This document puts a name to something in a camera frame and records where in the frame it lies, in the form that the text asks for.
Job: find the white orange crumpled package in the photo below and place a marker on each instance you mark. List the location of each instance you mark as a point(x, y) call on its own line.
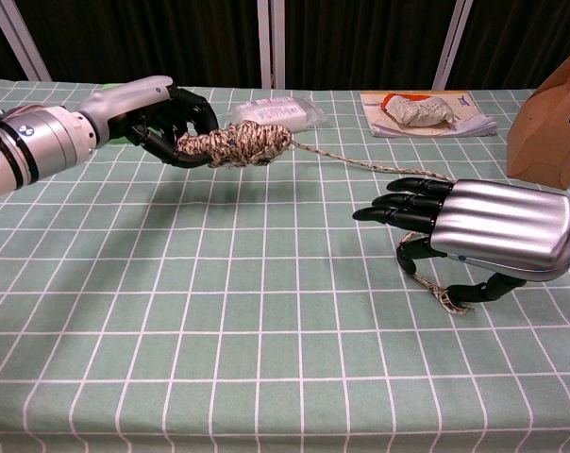
point(417, 111)

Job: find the paper booklet stack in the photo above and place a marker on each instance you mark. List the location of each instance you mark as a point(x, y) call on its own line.
point(474, 120)

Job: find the white packet in clear plastic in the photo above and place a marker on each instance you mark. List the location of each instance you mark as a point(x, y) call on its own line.
point(275, 111)

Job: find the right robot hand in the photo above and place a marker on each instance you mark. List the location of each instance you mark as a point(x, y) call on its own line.
point(502, 226)

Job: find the brown paper bag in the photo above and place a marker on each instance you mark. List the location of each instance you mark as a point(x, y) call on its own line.
point(549, 132)

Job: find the green checked tablecloth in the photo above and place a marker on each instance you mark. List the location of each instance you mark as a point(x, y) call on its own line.
point(266, 283)

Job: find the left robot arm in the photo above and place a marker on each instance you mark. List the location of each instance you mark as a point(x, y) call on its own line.
point(30, 141)

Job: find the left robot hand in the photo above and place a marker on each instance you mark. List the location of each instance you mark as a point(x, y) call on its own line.
point(124, 101)

